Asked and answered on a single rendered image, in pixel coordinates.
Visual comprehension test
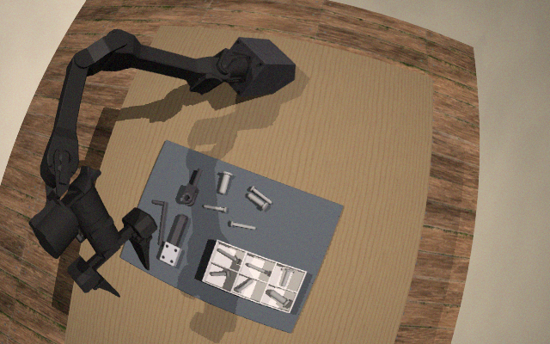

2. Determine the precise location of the white compartment tray with metal parts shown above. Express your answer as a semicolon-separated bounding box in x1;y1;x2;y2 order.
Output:
202;241;306;313

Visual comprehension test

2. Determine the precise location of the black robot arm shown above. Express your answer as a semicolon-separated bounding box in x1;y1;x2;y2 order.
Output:
28;29;253;259

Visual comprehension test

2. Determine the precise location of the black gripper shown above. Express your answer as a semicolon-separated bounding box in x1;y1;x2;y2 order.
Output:
68;207;157;297

